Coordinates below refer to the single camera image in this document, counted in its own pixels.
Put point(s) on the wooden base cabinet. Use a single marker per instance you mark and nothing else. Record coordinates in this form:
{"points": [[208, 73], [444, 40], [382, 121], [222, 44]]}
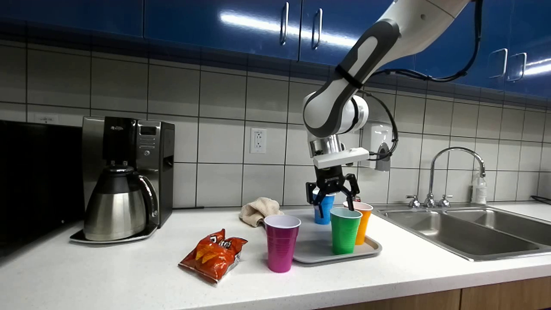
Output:
{"points": [[458, 295]]}

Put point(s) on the maroon plastic cup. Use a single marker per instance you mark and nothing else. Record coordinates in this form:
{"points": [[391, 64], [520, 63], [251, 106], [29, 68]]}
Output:
{"points": [[281, 247]]}

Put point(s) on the green plastic cup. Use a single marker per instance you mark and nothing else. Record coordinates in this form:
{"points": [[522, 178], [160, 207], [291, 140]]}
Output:
{"points": [[344, 233]]}

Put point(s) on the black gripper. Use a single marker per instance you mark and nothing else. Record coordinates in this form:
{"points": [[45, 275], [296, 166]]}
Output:
{"points": [[332, 178]]}

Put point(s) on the stainless steel double sink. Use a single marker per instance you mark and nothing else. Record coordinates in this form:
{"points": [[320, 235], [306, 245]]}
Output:
{"points": [[475, 230]]}

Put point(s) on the blue glossy wall cabinet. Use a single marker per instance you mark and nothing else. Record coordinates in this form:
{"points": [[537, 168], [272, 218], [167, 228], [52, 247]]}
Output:
{"points": [[172, 18]]}

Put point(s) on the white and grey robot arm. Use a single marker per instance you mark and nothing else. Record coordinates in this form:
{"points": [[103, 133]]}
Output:
{"points": [[327, 109]]}

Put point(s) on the white wall outlet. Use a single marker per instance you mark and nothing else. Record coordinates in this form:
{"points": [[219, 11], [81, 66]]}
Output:
{"points": [[258, 140]]}

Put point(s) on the beige crumpled cloth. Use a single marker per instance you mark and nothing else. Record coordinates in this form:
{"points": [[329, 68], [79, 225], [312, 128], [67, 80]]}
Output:
{"points": [[258, 209]]}

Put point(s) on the stainless steel coffee carafe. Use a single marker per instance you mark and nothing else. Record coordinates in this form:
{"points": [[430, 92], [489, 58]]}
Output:
{"points": [[117, 209]]}

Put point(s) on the yellow-orange plastic cup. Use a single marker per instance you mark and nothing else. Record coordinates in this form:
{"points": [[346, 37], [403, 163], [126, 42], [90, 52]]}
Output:
{"points": [[365, 225]]}

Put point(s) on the orange chips bag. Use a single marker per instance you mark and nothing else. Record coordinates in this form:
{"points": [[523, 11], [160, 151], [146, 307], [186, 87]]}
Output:
{"points": [[214, 256]]}

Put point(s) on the white wall soap dispenser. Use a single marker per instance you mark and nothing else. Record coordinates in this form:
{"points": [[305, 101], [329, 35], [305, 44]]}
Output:
{"points": [[375, 139]]}

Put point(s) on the black steel coffee maker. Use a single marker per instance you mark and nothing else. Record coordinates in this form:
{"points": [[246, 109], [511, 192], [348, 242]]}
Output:
{"points": [[155, 166]]}

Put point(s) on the chrome gooseneck faucet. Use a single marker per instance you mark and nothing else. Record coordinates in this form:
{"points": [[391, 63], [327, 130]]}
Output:
{"points": [[453, 149]]}

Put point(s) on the grey plastic tray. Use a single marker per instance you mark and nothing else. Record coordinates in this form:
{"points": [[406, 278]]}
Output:
{"points": [[312, 247]]}

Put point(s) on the black microwave oven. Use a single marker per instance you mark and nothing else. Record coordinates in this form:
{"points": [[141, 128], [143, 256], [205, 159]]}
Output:
{"points": [[36, 183]]}

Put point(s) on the clear soap bottle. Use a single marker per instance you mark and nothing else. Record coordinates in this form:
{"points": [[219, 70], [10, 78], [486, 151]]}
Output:
{"points": [[479, 190]]}

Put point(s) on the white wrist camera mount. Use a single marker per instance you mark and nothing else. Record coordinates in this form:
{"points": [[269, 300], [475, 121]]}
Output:
{"points": [[341, 157]]}

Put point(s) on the blue plastic cup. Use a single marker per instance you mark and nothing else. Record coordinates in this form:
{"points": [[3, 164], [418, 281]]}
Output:
{"points": [[324, 214]]}

